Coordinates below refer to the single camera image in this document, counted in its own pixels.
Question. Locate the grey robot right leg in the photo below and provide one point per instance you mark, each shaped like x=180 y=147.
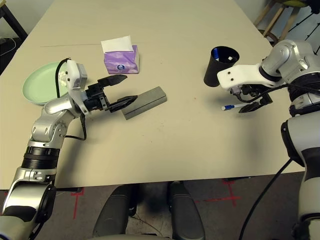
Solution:
x=185 y=212

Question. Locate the black plastic cup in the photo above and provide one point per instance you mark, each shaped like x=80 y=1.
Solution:
x=215 y=75

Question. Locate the light green plate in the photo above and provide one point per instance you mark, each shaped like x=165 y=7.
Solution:
x=40 y=82

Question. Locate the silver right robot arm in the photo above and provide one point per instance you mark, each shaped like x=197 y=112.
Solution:
x=287 y=57

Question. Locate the white and blue pen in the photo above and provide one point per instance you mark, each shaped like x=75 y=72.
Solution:
x=228 y=107

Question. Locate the black fabric bag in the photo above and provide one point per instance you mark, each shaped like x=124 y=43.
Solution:
x=7 y=60

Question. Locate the purple tissue box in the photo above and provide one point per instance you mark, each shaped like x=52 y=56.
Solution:
x=122 y=62

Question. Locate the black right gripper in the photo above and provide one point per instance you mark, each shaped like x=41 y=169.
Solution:
x=250 y=92

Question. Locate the black tripod stand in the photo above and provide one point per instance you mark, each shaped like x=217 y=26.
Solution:
x=308 y=25

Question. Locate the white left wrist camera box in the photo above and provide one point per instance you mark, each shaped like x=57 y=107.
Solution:
x=73 y=75

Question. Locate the beige side table black frame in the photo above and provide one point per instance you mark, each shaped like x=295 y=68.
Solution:
x=15 y=22

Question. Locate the grey glasses case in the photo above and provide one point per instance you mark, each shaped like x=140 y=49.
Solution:
x=147 y=102

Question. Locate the wooden stool green seat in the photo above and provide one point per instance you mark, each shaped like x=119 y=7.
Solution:
x=275 y=17

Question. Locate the grey robot left leg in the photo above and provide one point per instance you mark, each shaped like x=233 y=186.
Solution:
x=112 y=212

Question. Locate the grey robot leg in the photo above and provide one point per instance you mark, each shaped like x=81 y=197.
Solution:
x=112 y=212
x=185 y=212

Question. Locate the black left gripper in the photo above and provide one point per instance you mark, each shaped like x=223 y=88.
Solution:
x=96 y=98

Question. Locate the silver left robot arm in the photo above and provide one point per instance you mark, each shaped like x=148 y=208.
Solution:
x=52 y=110

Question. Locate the white tissue sheet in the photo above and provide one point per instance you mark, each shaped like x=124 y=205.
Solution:
x=116 y=43

